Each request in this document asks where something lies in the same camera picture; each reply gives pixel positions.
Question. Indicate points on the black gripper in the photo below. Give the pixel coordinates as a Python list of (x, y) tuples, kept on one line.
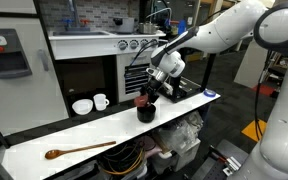
[(153, 86)]

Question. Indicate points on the pink cup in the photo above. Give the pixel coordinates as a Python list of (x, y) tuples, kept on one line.
[(140, 101)]

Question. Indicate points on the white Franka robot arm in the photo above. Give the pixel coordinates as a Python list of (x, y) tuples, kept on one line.
[(230, 30)]

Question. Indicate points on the black bowl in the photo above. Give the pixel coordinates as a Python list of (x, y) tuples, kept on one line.
[(146, 114)]

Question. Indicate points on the white bowl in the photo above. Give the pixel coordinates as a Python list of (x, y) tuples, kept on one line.
[(82, 106)]

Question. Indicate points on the clear plastic bag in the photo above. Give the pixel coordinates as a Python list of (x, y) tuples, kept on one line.
[(179, 133)]

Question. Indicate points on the white mug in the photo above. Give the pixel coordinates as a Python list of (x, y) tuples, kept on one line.
[(100, 101)]

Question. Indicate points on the pink pouch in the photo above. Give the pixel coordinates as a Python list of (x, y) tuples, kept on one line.
[(150, 145)]

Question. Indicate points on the blue tape roll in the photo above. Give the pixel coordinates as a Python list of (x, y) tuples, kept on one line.
[(209, 93)]

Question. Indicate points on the silver pot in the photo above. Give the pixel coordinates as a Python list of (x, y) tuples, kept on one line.
[(148, 28)]

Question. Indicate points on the white plastic bin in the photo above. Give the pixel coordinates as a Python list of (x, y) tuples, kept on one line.
[(179, 160)]

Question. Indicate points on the grey toy appliance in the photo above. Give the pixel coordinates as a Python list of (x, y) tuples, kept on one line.
[(125, 25)]

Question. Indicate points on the blue bottle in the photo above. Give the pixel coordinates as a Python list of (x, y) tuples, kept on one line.
[(182, 27)]

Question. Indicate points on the white toy kitchen unit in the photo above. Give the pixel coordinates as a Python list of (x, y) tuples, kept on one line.
[(84, 46)]

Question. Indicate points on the grey curved tube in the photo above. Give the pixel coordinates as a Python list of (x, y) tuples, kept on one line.
[(159, 10)]

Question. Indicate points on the wooden spoon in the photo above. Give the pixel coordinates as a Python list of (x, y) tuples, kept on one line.
[(80, 148)]

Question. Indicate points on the white board panel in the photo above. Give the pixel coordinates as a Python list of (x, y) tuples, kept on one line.
[(247, 66)]

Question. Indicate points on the toy faucet with taps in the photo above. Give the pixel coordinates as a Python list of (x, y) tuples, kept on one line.
[(73, 18)]

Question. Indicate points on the grey toy refrigerator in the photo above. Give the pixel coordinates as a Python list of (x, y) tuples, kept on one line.
[(20, 96)]

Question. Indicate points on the wooden shelf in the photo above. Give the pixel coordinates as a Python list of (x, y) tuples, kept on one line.
[(280, 66)]

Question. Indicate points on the black printer frame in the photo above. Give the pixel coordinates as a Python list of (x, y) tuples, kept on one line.
[(187, 88)]

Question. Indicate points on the grey metal base plate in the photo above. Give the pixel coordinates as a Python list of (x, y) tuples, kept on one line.
[(217, 163)]

